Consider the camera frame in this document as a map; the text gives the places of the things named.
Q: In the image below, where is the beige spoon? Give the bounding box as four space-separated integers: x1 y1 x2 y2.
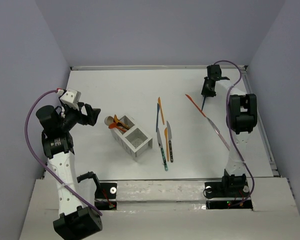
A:
104 116 115 126

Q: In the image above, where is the red-orange spoon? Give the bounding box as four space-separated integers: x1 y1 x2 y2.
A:
108 122 127 133

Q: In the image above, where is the yellow-orange spoon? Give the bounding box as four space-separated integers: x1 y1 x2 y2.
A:
114 114 120 123

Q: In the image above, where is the brown spoon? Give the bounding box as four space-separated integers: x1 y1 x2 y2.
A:
115 120 130 130

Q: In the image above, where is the dark blue spoon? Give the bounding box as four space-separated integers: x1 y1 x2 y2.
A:
201 96 206 112

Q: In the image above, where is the red-orange knife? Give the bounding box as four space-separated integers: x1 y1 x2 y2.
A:
185 94 207 118

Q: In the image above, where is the pink handle knife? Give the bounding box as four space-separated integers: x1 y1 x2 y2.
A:
206 117 230 150

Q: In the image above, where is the orange knife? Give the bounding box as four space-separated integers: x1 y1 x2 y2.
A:
164 127 170 162
157 97 165 125

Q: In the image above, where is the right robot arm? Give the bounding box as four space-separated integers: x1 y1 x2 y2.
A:
201 64 258 199

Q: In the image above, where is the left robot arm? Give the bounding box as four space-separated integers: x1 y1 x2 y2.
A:
35 102 103 240

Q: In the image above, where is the white utensil caddy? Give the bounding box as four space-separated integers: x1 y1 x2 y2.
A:
110 115 153 162

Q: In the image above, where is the blue knife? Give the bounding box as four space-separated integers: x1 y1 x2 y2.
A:
155 102 160 133

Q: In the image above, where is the white cardboard front cover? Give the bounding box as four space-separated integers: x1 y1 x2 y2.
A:
19 177 300 240

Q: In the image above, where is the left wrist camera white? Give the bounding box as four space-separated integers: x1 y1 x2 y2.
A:
57 88 81 110

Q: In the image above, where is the teal patterned handle knife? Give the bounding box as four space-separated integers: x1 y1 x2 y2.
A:
156 128 169 171

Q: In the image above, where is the dark handle steel knife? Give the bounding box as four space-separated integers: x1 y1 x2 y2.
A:
166 121 174 163

